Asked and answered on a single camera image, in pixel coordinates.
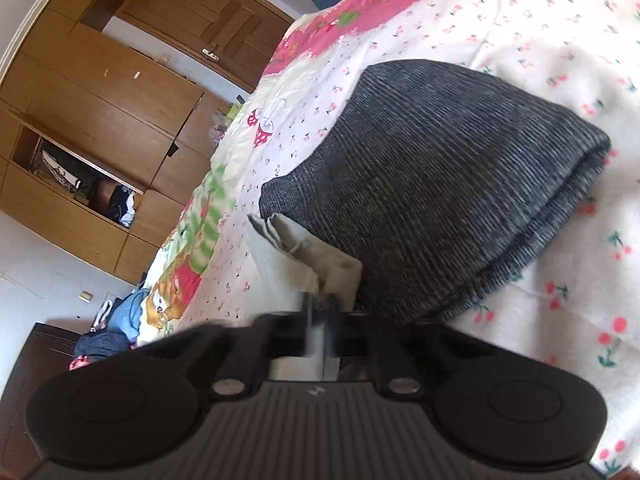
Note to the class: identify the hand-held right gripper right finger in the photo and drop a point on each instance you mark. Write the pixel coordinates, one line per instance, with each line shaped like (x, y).
(350, 332)

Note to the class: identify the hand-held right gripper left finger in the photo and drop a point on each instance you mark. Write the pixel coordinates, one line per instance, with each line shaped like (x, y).
(287, 332)

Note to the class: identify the grey-green pants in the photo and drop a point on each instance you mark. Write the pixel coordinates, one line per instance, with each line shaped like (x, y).
(320, 265)

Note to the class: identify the dark grey pants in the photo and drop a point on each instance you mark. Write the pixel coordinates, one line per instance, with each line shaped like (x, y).
(425, 185)

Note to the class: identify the blue cloth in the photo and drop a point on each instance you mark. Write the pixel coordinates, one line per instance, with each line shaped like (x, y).
(131, 312)

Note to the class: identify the dark navy jacket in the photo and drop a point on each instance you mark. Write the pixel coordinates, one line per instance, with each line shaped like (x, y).
(102, 345)

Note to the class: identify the clear plastic bags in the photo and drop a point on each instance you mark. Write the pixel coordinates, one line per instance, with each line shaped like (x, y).
(222, 125)

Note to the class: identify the clothes in wardrobe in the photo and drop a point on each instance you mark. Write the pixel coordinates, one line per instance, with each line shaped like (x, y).
(112, 200)

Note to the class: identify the dark wooden headboard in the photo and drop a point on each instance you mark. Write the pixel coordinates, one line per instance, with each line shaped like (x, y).
(30, 360)

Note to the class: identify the wooden wardrobe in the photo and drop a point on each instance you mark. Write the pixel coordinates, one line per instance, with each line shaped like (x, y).
(100, 105)

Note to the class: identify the wooden door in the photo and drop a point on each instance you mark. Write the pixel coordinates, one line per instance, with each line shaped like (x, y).
(200, 10)

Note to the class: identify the cherry print bedsheet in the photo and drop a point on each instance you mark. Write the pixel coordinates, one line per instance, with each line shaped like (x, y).
(525, 35)

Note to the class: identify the wall switch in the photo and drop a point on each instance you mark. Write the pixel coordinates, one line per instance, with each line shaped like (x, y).
(87, 296)

